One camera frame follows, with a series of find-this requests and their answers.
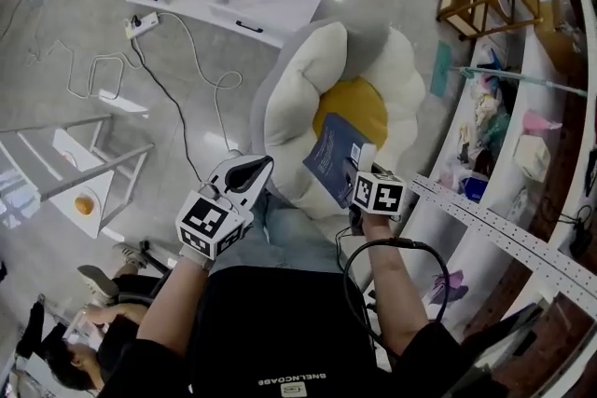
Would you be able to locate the purple paper figure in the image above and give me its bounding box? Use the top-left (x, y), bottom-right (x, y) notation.
top-left (425, 268), bottom-right (470, 307)

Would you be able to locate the person's black apron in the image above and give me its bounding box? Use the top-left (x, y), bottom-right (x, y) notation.
top-left (96, 265), bottom-right (472, 398)

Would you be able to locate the white paper box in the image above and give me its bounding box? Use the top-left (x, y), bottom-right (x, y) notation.
top-left (512, 133), bottom-right (552, 184)

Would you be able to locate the white power strip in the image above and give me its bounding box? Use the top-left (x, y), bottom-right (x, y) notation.
top-left (122, 11), bottom-right (160, 39)

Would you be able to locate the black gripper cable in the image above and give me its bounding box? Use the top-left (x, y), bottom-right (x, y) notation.
top-left (334, 223), bottom-right (451, 360)

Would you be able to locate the white ladder shelf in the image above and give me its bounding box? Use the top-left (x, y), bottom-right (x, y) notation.
top-left (0, 113), bottom-right (156, 240)

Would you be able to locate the person's left forearm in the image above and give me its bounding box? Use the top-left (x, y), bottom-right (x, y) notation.
top-left (136, 246), bottom-right (216, 358)

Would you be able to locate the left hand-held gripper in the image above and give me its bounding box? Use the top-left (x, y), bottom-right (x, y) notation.
top-left (175, 154), bottom-right (276, 262)

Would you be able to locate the dark blue book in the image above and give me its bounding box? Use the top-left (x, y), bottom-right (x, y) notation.
top-left (301, 111), bottom-right (378, 210)

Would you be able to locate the blue small box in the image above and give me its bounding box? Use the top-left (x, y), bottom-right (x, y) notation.
top-left (458, 175), bottom-right (490, 204)

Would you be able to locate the white yellow flower cushion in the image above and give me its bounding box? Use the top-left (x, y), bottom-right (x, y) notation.
top-left (262, 21), bottom-right (428, 221)

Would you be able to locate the black power adapter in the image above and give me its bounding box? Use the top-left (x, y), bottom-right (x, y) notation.
top-left (567, 203), bottom-right (594, 259)

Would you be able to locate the white perforated rail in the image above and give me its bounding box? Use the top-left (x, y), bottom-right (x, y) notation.
top-left (410, 173), bottom-right (597, 309)

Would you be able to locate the teal flat mop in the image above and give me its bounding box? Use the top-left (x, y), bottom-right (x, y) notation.
top-left (428, 40), bottom-right (590, 100)

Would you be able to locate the white power cable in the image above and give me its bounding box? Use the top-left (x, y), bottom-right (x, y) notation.
top-left (26, 11), bottom-right (244, 155)

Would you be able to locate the black power cable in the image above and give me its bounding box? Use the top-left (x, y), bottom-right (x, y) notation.
top-left (130, 16), bottom-right (204, 184)

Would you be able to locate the person's right forearm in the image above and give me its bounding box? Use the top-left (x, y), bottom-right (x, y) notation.
top-left (359, 213), bottom-right (431, 356)

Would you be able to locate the pink paper figure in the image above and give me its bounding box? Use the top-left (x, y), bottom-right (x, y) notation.
top-left (521, 108), bottom-right (564, 135)

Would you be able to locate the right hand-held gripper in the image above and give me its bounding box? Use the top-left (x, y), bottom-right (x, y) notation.
top-left (341, 157), bottom-right (408, 236)

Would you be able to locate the grey round chair seat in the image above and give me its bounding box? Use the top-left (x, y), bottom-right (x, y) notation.
top-left (249, 17), bottom-right (428, 226)

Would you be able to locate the white curved shelf unit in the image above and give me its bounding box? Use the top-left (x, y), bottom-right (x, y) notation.
top-left (400, 0), bottom-right (597, 398)

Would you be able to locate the person's blue jeans leg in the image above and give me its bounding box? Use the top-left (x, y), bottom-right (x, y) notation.
top-left (222, 193), bottom-right (347, 277)

